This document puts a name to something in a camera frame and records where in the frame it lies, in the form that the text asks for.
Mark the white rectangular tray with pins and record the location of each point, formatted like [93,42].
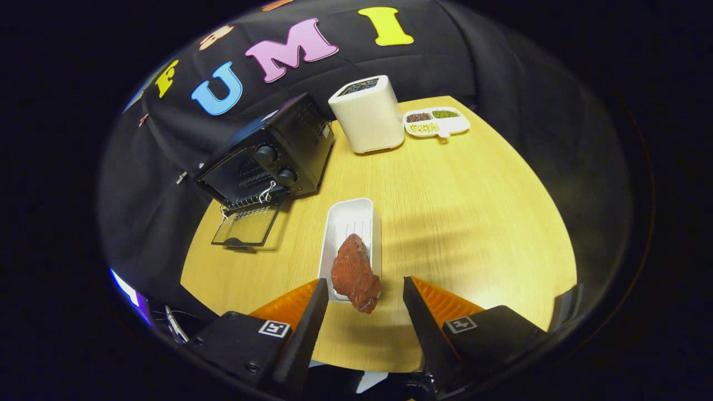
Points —
[351,220]

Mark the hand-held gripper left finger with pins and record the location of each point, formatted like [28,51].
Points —
[303,340]

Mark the red meat steak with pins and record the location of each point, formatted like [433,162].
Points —
[353,275]

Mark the silver clip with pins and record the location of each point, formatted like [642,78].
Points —
[181,177]

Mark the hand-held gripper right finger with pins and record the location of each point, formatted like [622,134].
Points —
[426,328]

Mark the white bread toaster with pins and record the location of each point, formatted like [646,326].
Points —
[370,120]

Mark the black toaster oven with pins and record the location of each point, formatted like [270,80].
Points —
[295,133]

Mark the white divided dish with beans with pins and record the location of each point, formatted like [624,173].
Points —
[454,125]

